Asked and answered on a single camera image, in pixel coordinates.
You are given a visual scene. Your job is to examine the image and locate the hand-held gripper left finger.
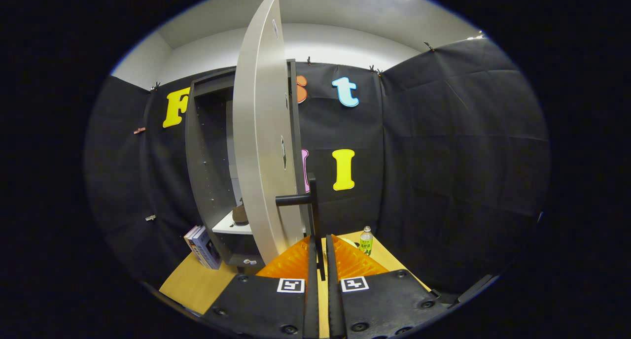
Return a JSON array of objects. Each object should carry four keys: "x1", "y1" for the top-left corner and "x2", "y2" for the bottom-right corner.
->
[{"x1": 200, "y1": 236, "x2": 321, "y2": 339}]

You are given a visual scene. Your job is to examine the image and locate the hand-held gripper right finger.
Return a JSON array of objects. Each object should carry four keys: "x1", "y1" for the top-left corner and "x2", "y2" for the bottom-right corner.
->
[{"x1": 325, "y1": 234, "x2": 442, "y2": 339}]

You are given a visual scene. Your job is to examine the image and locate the black door handle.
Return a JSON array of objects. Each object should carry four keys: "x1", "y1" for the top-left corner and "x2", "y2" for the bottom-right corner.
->
[{"x1": 275, "y1": 173, "x2": 326, "y2": 280}]

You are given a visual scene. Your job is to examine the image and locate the dark grey shoe cabinet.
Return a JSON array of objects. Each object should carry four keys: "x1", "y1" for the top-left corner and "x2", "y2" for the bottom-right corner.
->
[{"x1": 185, "y1": 58, "x2": 309, "y2": 275}]

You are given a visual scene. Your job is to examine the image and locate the beige shoe cabinet door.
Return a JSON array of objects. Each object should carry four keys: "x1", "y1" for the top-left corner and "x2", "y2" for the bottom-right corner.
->
[{"x1": 233, "y1": 0, "x2": 306, "y2": 266}]

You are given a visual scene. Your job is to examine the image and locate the blue cover book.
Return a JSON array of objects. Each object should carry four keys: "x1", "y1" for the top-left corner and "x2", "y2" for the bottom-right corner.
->
[{"x1": 192, "y1": 227, "x2": 222, "y2": 270}]

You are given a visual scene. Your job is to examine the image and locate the white cover book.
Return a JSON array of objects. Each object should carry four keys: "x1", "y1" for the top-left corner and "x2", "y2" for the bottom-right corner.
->
[{"x1": 184, "y1": 225, "x2": 208, "y2": 268}]

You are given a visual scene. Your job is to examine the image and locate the black backdrop cloth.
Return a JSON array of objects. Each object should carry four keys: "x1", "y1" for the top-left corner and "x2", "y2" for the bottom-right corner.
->
[{"x1": 84, "y1": 37, "x2": 550, "y2": 293}]

